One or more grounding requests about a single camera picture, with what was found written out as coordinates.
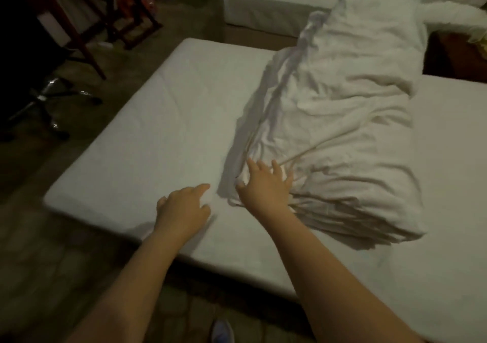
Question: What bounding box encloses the person's right hand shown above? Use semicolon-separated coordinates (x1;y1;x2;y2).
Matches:
234;157;296;222

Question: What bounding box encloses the person's left hand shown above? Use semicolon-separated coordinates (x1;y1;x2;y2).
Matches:
154;183;213;243

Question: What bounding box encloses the person's left forearm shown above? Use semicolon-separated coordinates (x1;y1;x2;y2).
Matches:
64;232;199;343

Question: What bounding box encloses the person's right forearm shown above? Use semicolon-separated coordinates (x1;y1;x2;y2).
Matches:
262;210;427;343

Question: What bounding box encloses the person's white shoe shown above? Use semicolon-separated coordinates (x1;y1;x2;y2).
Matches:
210;319;235;343

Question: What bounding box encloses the black office chair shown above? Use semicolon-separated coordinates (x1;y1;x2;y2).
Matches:
0;0;103;142

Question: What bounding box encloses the dark wooden luggage rack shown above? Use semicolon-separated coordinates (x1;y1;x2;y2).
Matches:
64;0;163;51

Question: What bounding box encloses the reddish wooden nightstand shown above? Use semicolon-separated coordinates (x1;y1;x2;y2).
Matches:
422;30;487;85

